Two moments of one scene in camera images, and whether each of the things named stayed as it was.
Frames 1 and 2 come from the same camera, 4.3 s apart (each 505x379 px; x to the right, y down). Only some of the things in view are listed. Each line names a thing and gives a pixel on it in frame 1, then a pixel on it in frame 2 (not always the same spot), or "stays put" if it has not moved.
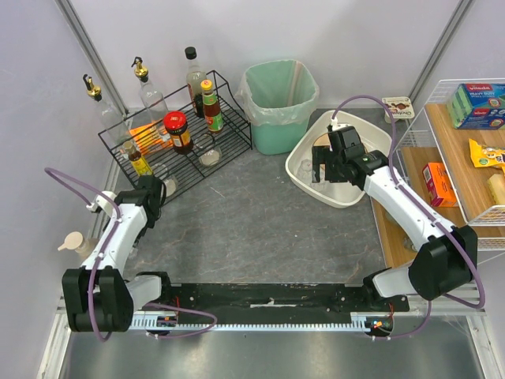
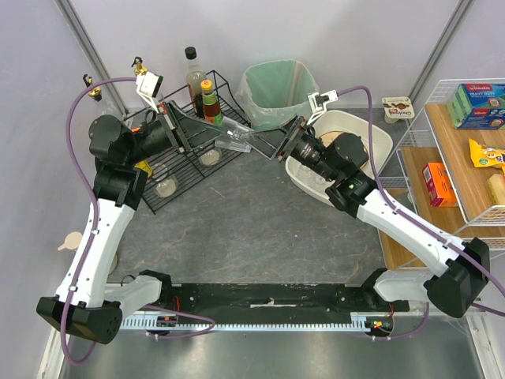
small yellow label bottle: (139, 164) stays put
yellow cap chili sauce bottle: (211, 110) stays put
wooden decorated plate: (323, 140) stays put
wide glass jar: (170, 181) stays put
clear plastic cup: (133, 253) → (236, 136)
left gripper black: (158, 197) → (173, 127)
